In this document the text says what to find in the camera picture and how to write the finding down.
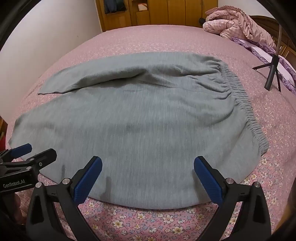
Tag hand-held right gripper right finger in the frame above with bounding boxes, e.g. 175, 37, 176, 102
194, 156, 272, 241

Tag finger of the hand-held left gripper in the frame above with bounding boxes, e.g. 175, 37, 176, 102
22, 148, 57, 178
0, 143, 32, 163

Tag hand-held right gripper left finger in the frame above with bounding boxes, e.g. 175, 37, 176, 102
25, 156, 103, 241

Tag pink floral bed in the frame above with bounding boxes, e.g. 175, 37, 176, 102
6, 24, 296, 241

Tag black tripod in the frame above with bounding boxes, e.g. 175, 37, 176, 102
252, 24, 283, 93

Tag purple pillow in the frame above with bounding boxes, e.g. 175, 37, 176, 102
231, 36, 296, 94

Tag pink quilt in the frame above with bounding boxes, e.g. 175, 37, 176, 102
203, 6, 277, 50

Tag wooden headboard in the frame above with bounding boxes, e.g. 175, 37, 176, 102
248, 14, 296, 67

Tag dark hanging clothes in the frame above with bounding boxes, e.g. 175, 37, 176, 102
103, 0, 128, 14

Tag wooden wardrobe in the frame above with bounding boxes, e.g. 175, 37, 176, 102
95, 0, 219, 32

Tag wooden bed frame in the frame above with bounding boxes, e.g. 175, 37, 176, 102
0, 117, 8, 151

